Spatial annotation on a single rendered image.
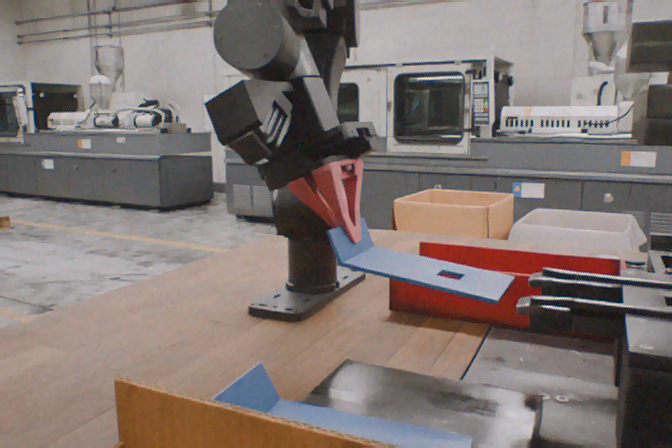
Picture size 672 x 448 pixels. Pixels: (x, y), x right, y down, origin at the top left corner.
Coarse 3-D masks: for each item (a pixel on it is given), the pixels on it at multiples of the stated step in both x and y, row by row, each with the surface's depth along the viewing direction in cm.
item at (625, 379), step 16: (624, 336) 38; (624, 352) 37; (624, 368) 35; (624, 384) 34; (640, 384) 33; (656, 384) 33; (624, 400) 33; (640, 400) 33; (656, 400) 33; (624, 416) 34; (640, 416) 33; (656, 416) 33; (624, 432) 34; (640, 432) 33; (656, 432) 33
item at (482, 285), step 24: (336, 240) 49; (360, 240) 53; (360, 264) 49; (384, 264) 49; (408, 264) 50; (432, 264) 51; (456, 264) 51; (432, 288) 45; (456, 288) 45; (480, 288) 45; (504, 288) 46
